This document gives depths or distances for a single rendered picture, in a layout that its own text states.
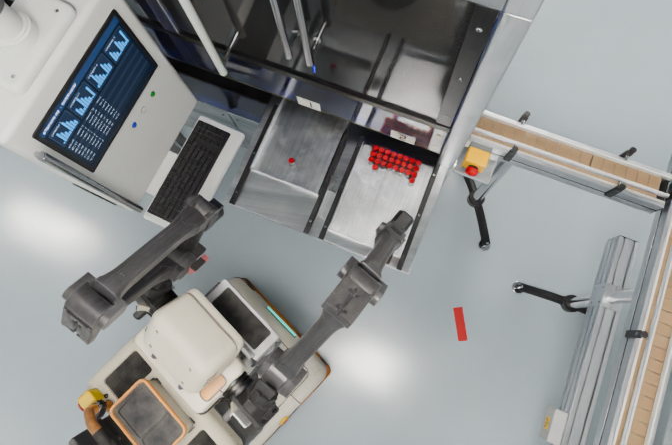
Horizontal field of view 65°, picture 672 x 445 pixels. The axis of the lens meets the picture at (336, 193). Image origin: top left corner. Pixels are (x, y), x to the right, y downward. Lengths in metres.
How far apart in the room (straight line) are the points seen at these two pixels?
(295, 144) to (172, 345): 0.88
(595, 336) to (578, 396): 0.23
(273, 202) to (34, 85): 0.83
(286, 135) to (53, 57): 0.82
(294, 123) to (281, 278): 1.02
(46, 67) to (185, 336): 0.74
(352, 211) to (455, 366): 1.15
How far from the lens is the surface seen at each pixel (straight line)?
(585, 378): 2.30
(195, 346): 1.35
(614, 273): 2.36
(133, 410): 1.93
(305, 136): 1.93
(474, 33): 1.16
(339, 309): 1.15
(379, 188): 1.86
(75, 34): 1.51
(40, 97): 1.49
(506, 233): 2.81
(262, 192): 1.89
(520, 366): 2.78
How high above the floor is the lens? 2.67
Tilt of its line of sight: 75 degrees down
